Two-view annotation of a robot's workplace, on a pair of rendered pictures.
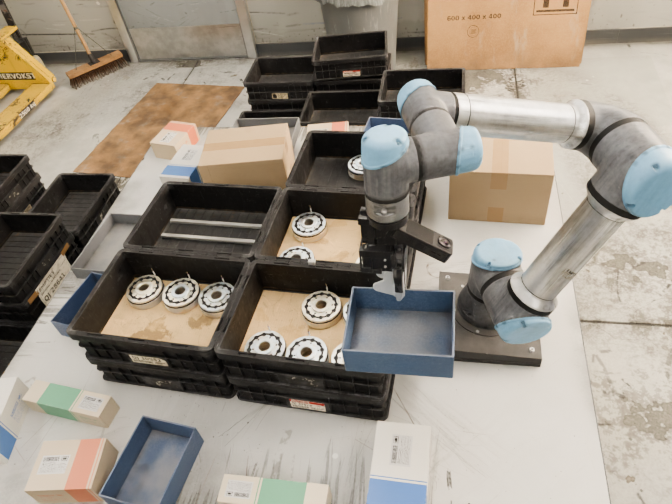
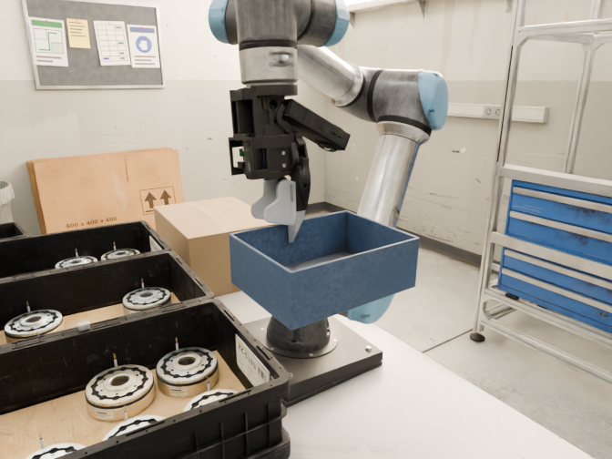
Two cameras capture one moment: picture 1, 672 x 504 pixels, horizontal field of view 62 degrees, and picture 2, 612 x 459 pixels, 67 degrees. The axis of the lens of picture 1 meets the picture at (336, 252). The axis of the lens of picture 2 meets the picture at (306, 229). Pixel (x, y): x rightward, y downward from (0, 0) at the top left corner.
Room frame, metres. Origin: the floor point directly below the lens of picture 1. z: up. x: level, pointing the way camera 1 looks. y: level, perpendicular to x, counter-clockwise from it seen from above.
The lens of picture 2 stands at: (0.28, 0.36, 1.33)
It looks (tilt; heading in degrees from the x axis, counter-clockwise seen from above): 18 degrees down; 309
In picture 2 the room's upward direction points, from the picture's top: straight up
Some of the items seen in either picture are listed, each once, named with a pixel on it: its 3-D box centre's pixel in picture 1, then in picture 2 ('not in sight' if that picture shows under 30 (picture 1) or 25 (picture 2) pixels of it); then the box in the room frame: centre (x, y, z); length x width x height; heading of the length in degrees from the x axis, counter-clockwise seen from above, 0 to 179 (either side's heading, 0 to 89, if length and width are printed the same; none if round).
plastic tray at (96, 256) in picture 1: (119, 246); not in sight; (1.44, 0.72, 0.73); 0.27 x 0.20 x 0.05; 161
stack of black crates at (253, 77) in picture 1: (288, 96); not in sight; (2.98, 0.12, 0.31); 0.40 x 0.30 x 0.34; 74
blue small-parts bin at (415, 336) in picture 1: (400, 330); (323, 260); (0.63, -0.10, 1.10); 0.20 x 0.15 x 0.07; 74
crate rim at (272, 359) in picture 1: (311, 313); (124, 375); (0.85, 0.08, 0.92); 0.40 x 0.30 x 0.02; 71
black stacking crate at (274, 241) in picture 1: (339, 240); (97, 319); (1.13, -0.02, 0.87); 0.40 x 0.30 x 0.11; 71
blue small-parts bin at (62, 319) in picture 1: (95, 307); not in sight; (1.16, 0.75, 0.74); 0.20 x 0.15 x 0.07; 154
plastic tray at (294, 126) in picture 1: (263, 136); not in sight; (1.95, 0.21, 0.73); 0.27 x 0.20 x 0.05; 75
